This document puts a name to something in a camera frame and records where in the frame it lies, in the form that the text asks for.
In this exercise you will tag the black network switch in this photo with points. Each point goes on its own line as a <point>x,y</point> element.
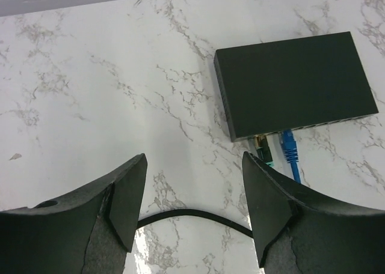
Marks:
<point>292,84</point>

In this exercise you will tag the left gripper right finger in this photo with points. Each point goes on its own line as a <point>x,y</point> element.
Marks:
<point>299,230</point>

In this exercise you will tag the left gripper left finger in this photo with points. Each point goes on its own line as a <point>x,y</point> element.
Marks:
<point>88,230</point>

